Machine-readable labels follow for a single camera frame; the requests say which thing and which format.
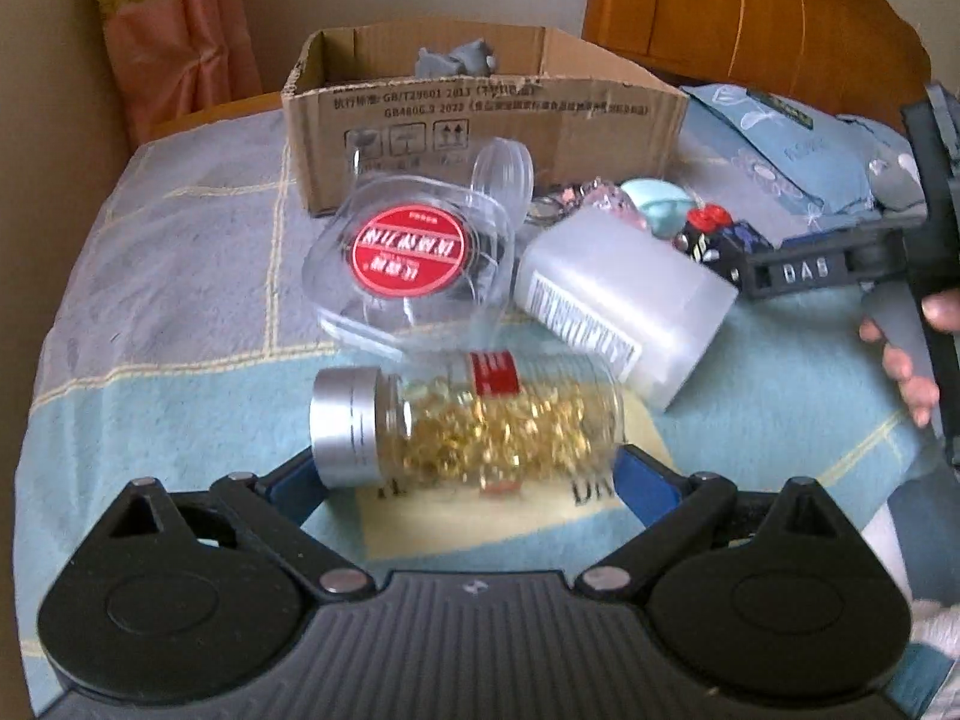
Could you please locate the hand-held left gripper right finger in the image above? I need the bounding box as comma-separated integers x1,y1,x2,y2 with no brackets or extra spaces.
576,446,852,601

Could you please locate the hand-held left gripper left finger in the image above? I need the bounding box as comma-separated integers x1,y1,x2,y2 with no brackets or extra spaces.
96,450,374,605

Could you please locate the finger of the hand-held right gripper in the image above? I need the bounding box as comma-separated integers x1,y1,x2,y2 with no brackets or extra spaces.
741,236,912,301
780,229,901,250

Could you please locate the black fidget cube red button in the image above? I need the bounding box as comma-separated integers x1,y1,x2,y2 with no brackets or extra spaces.
673,204,773,282

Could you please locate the gold capsule bottle silver cap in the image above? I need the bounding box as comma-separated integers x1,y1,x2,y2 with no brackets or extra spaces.
310,351,627,492

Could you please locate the white translucent plastic container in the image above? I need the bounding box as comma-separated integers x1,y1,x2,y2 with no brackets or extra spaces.
514,206,740,413

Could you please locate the pink keychain with rings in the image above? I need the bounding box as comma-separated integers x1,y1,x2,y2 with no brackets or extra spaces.
525,176,653,232

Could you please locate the clear plastic box red label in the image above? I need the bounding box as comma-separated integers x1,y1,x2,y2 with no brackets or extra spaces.
302,169,518,353

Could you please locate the clear round plastic jar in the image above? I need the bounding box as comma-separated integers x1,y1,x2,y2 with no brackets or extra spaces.
472,139,536,222

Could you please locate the cardboard box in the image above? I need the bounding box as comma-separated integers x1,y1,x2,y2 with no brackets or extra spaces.
281,26,691,218

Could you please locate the person's right hand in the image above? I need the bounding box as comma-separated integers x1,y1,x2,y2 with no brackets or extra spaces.
859,292,960,428

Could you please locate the light blue pouch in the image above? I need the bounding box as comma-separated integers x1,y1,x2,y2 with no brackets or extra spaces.
686,82,912,241

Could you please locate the light blue round object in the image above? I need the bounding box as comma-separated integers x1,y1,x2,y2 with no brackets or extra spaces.
622,178,700,239

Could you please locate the checked grey blue blanket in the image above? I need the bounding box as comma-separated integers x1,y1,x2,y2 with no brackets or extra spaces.
13,90,935,720

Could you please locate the wooden headboard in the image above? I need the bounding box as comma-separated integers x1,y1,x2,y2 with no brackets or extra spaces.
581,0,932,100

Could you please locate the grey plush toy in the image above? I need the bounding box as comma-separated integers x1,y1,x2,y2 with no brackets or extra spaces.
416,40,501,77

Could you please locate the pink and yellow curtain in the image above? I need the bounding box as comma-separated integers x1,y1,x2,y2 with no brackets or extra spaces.
90,0,263,149

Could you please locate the wooden bed frame edge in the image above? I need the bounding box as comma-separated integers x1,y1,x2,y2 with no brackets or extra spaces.
141,92,287,143

